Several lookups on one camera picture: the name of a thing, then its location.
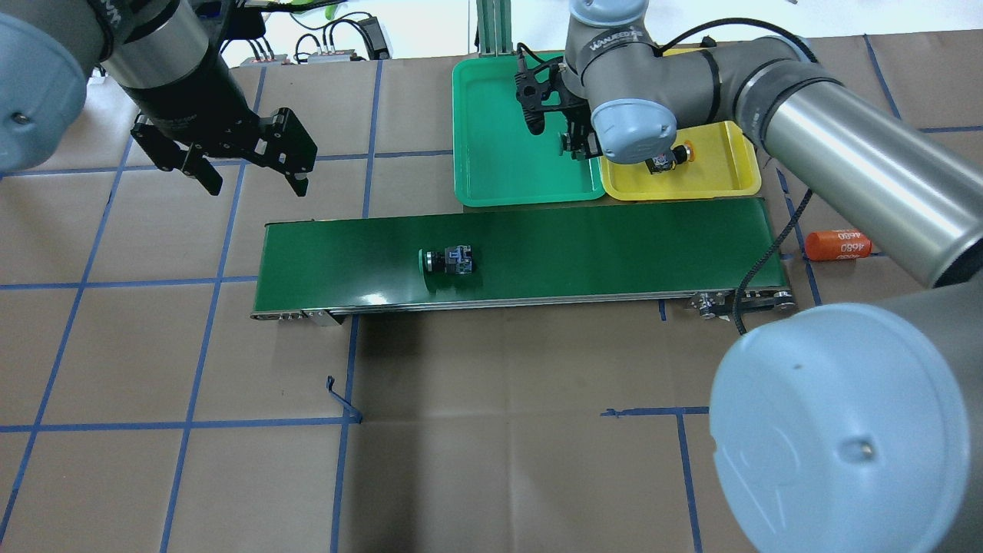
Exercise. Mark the aluminium frame post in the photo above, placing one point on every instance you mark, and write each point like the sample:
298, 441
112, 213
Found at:
494, 29

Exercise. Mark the green push button switch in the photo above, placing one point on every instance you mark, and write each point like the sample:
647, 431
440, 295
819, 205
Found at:
451, 260

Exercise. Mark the green plastic tray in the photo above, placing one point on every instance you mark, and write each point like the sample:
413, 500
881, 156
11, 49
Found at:
497, 161

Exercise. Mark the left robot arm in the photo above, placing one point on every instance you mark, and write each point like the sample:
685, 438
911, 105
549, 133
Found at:
51, 48

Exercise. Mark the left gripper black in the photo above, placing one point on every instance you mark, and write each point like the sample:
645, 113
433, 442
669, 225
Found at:
196, 98

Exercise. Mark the yellow push button switch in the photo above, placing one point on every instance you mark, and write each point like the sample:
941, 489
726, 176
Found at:
677, 156

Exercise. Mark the black power adapter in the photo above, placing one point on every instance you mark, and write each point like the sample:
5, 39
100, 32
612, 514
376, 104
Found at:
377, 44

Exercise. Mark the green conveyor belt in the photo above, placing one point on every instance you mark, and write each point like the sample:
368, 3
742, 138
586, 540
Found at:
611, 252

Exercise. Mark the yellow plastic tray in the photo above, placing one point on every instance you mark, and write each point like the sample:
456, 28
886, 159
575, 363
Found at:
725, 166

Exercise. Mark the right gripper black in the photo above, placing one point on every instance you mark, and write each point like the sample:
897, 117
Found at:
577, 141

